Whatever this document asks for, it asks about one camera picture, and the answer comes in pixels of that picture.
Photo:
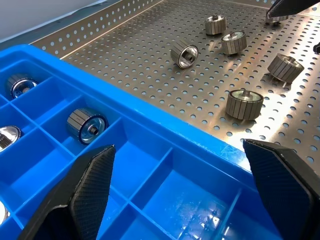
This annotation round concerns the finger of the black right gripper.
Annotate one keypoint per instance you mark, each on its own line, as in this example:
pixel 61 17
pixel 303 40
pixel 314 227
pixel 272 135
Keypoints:
pixel 290 7
pixel 317 48

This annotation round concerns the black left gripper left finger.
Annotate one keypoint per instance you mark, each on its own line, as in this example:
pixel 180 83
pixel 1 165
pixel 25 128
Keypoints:
pixel 85 195

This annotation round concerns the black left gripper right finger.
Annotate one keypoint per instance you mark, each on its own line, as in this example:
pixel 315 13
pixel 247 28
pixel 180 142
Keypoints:
pixel 287 190

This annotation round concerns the blue compartment crate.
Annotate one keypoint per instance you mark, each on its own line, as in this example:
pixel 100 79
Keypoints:
pixel 155 140

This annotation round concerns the perforated metal tray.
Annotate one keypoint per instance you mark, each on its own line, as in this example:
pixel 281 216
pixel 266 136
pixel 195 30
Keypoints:
pixel 160 82

